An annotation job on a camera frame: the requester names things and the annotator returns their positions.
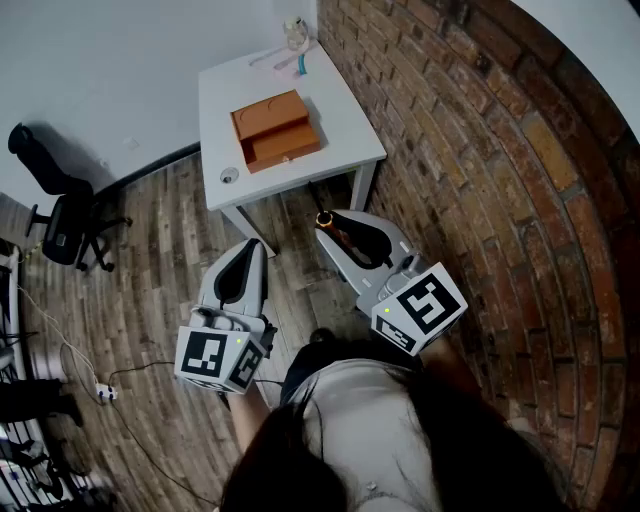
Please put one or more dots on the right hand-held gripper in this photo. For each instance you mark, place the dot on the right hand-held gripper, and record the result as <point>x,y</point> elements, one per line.
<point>425,305</point>

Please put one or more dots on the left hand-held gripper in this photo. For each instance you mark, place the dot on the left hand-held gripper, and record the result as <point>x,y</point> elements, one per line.
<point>205,352</point>

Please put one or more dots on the orange black screwdriver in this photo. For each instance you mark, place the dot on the orange black screwdriver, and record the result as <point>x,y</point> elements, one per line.
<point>325,219</point>

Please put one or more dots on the orange wooden container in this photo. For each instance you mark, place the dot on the orange wooden container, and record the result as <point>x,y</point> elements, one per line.
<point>275,117</point>

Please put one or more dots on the person's right forearm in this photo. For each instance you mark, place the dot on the person's right forearm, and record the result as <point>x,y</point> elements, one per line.
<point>450,367</point>

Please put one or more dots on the person's left forearm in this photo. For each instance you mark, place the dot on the person's left forearm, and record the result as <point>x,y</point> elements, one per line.
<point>248,417</point>

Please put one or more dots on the person's black shoe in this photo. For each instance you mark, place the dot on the person's black shoe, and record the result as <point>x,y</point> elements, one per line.
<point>321,335</point>

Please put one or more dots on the white table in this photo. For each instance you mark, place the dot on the white table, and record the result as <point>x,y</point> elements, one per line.
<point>340,135</point>

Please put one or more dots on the person's grey shirt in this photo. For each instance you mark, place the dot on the person's grey shirt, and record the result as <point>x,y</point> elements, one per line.
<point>365,425</point>

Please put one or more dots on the white power strip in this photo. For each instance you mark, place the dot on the white power strip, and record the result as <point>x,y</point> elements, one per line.
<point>106,392</point>

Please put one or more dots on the black office chair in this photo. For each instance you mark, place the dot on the black office chair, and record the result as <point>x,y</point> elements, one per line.
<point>65,235</point>

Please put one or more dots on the blue curved strip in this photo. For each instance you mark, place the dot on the blue curved strip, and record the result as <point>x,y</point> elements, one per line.
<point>301,65</point>

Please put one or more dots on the white desk edge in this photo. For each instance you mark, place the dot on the white desk edge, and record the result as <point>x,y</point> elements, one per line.
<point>12,310</point>

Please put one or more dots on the clear glass jar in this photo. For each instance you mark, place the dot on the clear glass jar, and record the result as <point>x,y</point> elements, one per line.
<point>295,32</point>

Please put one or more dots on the black bag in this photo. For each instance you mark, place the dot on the black bag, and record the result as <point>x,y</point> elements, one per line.
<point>35,400</point>

